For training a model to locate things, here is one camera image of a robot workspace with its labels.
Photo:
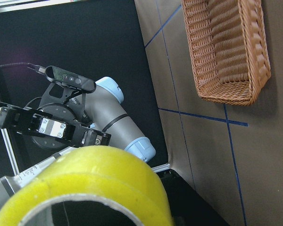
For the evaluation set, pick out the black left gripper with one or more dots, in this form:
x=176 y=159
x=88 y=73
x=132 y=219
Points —
x=53 y=127

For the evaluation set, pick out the yellow tape roll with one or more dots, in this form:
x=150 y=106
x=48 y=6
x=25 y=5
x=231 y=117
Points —
x=103 y=174

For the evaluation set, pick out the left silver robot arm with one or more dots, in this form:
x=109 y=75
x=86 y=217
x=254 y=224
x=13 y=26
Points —
x=102 y=111

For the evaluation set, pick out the brown wicker basket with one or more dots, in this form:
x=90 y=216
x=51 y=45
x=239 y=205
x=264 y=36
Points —
x=228 y=50

